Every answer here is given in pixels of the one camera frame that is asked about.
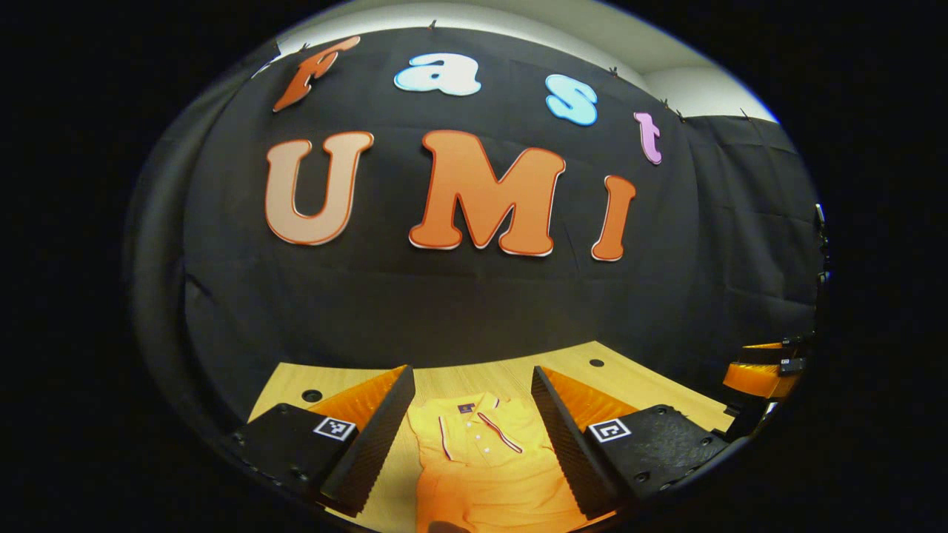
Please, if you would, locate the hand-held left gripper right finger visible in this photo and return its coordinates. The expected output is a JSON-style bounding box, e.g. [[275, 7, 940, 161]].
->
[[530, 365, 734, 520]]

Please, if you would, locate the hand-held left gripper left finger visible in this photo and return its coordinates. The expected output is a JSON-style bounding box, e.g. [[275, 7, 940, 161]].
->
[[233, 364, 417, 518]]

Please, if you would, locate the orange T-shirt with collar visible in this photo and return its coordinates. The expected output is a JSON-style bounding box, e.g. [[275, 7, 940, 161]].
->
[[406, 392, 593, 533]]

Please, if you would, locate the black backdrop cloth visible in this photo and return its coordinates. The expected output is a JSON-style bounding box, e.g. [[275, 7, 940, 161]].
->
[[126, 26, 827, 445]]

